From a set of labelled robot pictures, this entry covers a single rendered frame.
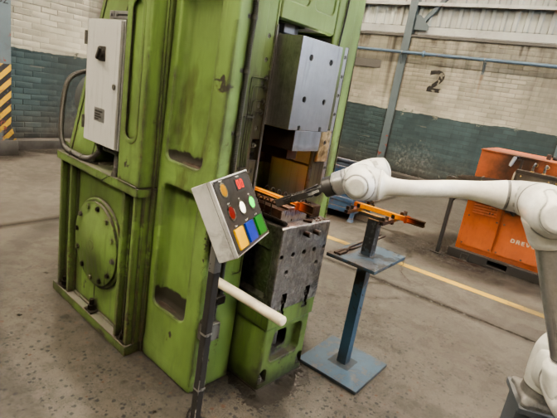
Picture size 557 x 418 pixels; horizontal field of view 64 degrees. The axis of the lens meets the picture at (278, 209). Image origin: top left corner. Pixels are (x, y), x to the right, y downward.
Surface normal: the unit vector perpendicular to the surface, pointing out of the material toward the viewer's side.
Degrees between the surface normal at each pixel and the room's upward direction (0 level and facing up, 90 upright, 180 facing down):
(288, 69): 90
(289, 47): 90
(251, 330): 90
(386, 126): 90
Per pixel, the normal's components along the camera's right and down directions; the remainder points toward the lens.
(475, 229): -0.58, 0.13
